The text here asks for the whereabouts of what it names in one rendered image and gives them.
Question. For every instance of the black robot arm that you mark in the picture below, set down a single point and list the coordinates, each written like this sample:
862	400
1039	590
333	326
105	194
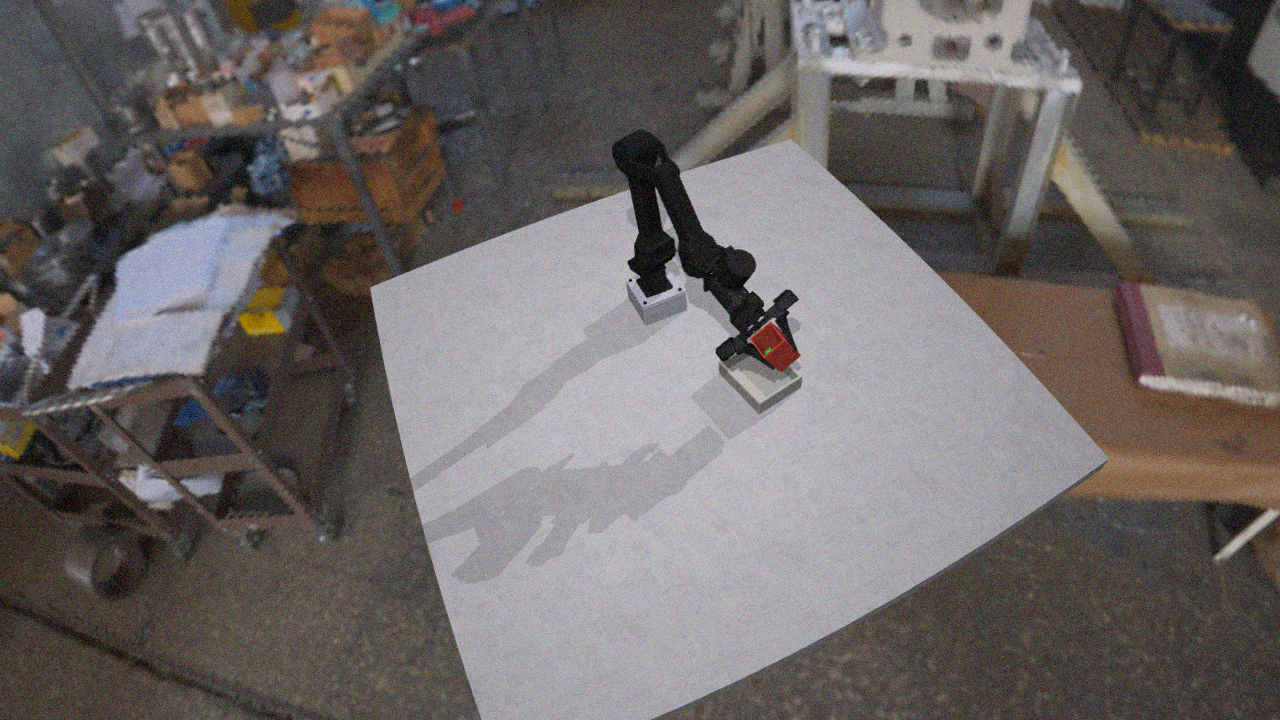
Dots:
700	255

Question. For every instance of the dark red square cup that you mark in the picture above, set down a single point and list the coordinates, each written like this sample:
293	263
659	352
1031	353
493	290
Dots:
782	355

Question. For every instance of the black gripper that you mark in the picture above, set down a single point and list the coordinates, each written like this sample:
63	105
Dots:
740	345

